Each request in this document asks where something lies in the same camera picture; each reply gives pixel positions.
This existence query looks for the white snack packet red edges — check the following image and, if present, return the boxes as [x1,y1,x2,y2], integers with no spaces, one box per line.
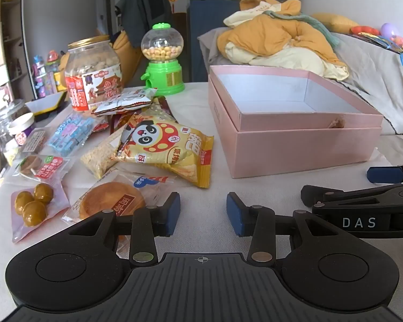
[92,88,158,117]

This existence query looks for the yellow tray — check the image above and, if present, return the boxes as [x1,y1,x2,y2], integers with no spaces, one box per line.
[24,91,70,116]

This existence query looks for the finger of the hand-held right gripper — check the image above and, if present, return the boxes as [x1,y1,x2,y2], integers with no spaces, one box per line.
[367,162,403,185]
[300,183,403,209]

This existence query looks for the round pancake packet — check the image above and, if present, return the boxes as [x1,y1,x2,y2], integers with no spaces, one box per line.
[61,169,170,252]

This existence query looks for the green plum packet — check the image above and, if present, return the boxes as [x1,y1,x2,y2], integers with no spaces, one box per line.
[10,179,71,244]

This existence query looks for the clear crispy snack packet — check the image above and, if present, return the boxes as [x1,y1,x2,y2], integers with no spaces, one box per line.
[80,131,128,179]

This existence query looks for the dark jacket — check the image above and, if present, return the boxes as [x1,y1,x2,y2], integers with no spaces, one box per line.
[114,0,174,49]

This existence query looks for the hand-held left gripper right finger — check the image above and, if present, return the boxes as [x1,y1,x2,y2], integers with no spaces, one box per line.
[226,192,343,265]

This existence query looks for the peanut jar with red label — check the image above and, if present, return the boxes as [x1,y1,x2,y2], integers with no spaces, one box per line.
[64,36,124,112]

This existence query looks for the wooden shelf unit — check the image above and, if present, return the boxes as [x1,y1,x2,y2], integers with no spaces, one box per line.
[0,0,33,102]

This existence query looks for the dark red snack packet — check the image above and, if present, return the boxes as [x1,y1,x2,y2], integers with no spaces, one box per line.
[109,97,173,135]

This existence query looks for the green candy dispenser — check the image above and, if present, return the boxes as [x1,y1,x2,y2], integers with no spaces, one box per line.
[140,23,186,96]

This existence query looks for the small clear snack packet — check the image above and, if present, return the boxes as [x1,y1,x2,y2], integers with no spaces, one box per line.
[18,127,56,155]

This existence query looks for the colourful toy pile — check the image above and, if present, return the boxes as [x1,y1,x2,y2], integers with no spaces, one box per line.
[351,23,403,66]

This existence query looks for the blue candy packet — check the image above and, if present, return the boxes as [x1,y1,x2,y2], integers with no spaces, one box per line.
[47,111,100,157]

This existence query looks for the blue cabinet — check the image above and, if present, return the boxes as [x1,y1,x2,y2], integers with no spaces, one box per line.
[187,0,246,83]

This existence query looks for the yellow pillow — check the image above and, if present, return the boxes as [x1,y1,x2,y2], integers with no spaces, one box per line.
[311,13,360,35]

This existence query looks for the yellow panda snack packet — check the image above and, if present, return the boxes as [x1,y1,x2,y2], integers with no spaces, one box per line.
[116,112,215,189]

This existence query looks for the pink cardboard box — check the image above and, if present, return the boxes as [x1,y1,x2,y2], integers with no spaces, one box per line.
[207,65,384,179]

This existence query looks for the yellow and cream blanket pile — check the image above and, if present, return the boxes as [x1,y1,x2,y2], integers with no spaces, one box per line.
[217,0,352,81]

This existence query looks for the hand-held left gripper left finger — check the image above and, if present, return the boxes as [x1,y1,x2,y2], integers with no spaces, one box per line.
[67,192,181,266]

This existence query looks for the brown cake packet red label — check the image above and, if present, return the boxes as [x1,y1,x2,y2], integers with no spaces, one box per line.
[12,153,73,187]

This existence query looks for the purple and white cup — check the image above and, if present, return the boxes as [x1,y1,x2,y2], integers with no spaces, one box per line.
[7,112,37,147]

